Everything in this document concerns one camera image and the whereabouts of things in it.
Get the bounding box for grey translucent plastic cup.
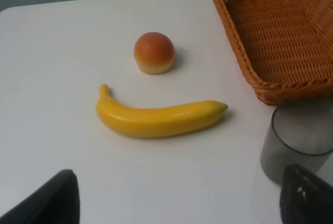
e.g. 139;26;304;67
260;101;332;185

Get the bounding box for yellow banana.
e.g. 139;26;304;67
96;84;228;138

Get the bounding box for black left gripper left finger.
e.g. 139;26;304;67
1;169;80;223

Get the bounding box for brown wicker basket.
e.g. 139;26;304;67
213;0;332;105

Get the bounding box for round bread bun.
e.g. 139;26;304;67
134;32;175;75

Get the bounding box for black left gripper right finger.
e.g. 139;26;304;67
279;164;332;224

